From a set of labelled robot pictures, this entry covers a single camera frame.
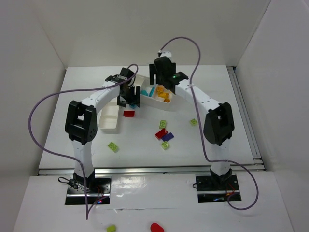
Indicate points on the red brick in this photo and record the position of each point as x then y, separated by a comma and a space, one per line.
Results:
128, 113
159, 135

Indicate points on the red brick by purple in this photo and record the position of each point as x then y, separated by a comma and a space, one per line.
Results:
159, 135

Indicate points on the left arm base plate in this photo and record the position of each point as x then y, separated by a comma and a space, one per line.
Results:
99, 192

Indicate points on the lone lime brick front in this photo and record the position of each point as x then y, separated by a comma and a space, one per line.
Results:
113, 147

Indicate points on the aluminium rail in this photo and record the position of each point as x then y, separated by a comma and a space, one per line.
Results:
145, 170
244, 113

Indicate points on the red rounded foreground piece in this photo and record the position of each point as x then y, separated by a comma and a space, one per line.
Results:
155, 227

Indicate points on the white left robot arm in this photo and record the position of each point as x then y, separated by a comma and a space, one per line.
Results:
81, 122

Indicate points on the long teal brick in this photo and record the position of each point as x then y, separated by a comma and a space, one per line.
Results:
152, 90

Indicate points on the lime brick on foreground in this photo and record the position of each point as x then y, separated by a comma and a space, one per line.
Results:
111, 228

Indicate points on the yellow curved striped brick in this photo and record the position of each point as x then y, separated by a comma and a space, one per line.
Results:
163, 94

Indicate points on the lime brick far right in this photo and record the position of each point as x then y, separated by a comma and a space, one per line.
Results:
193, 122

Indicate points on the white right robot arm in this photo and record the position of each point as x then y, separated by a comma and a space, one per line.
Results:
218, 122

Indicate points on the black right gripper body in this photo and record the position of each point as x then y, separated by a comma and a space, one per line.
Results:
157, 70

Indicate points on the aluminium right side rail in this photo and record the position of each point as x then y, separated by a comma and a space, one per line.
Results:
244, 113

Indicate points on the lime brick below purple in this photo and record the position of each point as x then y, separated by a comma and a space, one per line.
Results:
165, 145

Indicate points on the aluminium front rail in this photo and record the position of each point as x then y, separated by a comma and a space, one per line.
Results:
145, 170

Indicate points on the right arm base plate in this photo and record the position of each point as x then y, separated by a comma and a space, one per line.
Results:
207, 192

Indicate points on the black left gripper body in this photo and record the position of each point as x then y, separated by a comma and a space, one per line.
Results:
129, 95

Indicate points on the narrow white divided tray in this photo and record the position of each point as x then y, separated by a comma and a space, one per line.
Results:
108, 121

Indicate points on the lime brick in pile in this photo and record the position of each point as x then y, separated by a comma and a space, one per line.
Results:
163, 124

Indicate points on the wide white divided bin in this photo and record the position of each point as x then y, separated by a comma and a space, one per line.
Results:
153, 101

